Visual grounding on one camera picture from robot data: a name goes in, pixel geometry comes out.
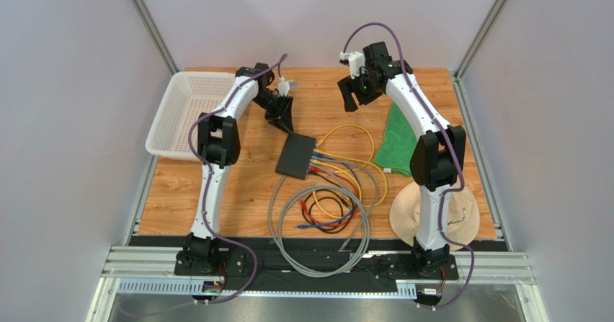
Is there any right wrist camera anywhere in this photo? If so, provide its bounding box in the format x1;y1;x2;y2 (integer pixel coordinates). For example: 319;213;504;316
339;51;365;79

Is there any white plastic basket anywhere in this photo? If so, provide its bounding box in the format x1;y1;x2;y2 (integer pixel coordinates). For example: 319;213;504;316
145;71;234;161

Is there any blue ethernet cable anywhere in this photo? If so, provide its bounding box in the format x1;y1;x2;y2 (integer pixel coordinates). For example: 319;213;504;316
295;156;363;230

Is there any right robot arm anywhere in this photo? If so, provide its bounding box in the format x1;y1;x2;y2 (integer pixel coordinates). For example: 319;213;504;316
338;42;471;278

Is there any grey ethernet cable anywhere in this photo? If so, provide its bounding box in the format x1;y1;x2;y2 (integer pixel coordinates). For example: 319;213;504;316
277;158;380;269
266;163;371;278

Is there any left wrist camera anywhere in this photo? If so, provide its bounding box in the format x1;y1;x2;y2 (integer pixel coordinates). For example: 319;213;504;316
277;76;297;97

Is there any black ethernet cable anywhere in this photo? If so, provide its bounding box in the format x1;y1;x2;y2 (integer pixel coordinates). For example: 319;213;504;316
306;169;351;234

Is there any black network switch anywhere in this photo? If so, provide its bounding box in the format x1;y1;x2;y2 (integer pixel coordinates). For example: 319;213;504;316
275;133;316;180

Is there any green cloth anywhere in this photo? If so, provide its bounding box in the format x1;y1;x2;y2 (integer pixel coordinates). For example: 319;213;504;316
373;103;417;177

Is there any aluminium frame rail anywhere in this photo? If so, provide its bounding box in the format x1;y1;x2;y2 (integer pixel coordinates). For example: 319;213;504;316
92;239;548;321

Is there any yellow ethernet cable short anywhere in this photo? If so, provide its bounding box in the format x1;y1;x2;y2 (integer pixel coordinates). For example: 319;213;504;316
308;161;356;220

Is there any yellow ethernet cable port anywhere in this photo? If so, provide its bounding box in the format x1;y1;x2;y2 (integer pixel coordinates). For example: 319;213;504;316
316;123;375;168
312;150;389;206

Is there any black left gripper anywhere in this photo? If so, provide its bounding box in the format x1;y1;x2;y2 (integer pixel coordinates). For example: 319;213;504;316
252;91;295;134

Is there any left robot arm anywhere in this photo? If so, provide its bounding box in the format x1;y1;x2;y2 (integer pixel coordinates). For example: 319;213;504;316
175;55;297;305

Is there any red ethernet cable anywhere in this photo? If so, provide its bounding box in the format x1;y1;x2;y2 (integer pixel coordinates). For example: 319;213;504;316
299;166;361;229

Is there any beige bucket hat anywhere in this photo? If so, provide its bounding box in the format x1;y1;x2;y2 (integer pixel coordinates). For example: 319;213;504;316
389;182;480;251

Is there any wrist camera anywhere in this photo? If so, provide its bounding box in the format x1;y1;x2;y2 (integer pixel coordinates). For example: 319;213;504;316
277;76;297;97
339;51;365;79

